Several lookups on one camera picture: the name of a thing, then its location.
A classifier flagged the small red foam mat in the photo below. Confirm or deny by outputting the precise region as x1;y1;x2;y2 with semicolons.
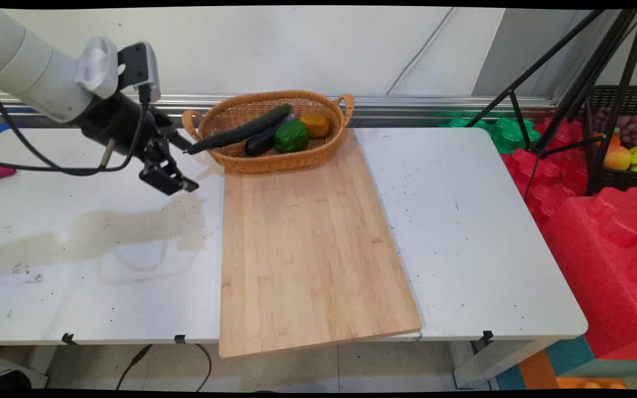
500;117;593;228

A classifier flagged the green bell pepper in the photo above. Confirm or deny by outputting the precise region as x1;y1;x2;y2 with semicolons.
273;119;311;154

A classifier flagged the large red foam mat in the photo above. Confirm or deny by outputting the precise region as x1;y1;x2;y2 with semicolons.
539;187;637;361

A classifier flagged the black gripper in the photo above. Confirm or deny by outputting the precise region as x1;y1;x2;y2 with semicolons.
78;93;201;197

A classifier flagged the orange bell pepper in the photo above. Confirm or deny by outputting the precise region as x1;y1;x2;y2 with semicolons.
299;112;332;139

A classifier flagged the dark purple eggplant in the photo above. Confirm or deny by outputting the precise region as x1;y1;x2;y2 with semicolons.
244;113;297;158

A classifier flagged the orange yellow mango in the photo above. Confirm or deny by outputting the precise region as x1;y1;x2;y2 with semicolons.
603;145;633;171

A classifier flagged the black floor cable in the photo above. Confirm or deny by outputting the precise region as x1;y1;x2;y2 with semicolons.
116;343;212;392

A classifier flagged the dark green cucumber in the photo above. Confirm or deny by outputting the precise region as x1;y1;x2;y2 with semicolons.
183;103;293;156

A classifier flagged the grey stand base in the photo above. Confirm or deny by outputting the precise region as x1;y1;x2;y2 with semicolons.
0;349;49;391

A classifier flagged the white table leg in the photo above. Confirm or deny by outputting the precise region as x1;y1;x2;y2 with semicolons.
453;338;552;389

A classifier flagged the black tripod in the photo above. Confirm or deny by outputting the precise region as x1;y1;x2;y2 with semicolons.
465;8;637;197

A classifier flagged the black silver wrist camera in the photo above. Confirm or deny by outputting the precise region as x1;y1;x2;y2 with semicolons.
116;41;162;104

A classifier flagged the black plastic crate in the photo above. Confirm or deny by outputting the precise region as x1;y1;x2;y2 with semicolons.
583;85;637;195

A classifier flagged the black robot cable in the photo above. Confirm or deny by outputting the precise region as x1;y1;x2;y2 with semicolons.
0;81;150;177

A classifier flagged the wooden cutting board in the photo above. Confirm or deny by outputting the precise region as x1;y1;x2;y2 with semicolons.
218;128;424;360

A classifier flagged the woven wicker basket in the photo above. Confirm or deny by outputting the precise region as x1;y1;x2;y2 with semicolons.
181;90;356;174

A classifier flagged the purple grape bunch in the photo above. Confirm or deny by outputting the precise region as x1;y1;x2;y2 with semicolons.
592;106;637;148

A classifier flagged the green foam mat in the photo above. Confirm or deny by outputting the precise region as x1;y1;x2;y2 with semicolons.
439;115;541;155

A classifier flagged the aluminium wall rail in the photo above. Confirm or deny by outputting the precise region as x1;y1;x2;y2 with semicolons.
0;93;560;129

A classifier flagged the teal orange floor mat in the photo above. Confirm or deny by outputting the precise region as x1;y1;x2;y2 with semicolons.
494;334;637;391

